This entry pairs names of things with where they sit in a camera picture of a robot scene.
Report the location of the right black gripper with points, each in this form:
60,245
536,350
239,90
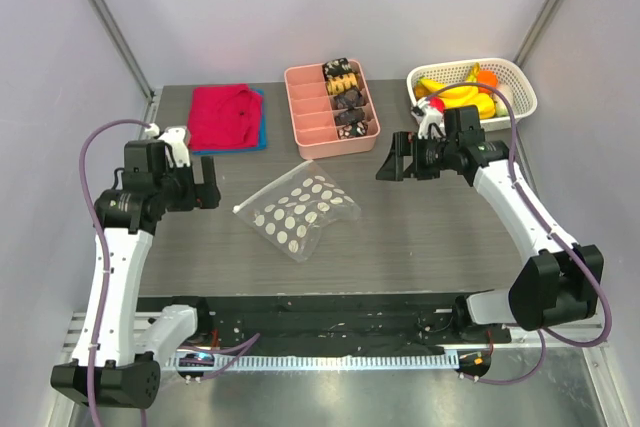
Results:
407,156

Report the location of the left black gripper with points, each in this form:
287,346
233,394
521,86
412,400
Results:
203,195

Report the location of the red apple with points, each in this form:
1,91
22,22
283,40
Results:
437,103

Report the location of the clear polka dot zip bag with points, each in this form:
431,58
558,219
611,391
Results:
291,211

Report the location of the yellow banana bunch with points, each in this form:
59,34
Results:
459,96

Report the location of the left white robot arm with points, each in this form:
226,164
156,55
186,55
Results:
109,365

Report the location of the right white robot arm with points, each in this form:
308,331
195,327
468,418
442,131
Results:
560,279

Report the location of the black white dotted sock roll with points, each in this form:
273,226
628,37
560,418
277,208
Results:
353,130

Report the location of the red folded cloth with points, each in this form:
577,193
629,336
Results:
222,117

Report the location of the dark floral sock roll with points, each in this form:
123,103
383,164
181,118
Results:
351,116

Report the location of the blue folded cloth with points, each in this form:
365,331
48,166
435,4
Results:
262,122

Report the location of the dark brown sock roll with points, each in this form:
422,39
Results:
349,99

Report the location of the yellow patterned sock roll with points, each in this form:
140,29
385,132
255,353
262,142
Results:
342,83

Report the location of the pink divided organizer tray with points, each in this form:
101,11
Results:
313,112

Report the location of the white radish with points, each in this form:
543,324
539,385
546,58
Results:
504,98

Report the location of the black patterned sock roll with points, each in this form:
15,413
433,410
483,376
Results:
336,68

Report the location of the orange fruit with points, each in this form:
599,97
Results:
486,79

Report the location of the white perforated plastic basket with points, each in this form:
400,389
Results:
455,72

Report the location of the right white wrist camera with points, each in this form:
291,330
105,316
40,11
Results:
425,116

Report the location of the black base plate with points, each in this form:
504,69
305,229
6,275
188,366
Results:
339,325

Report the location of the white slotted cable duct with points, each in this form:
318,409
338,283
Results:
447,361

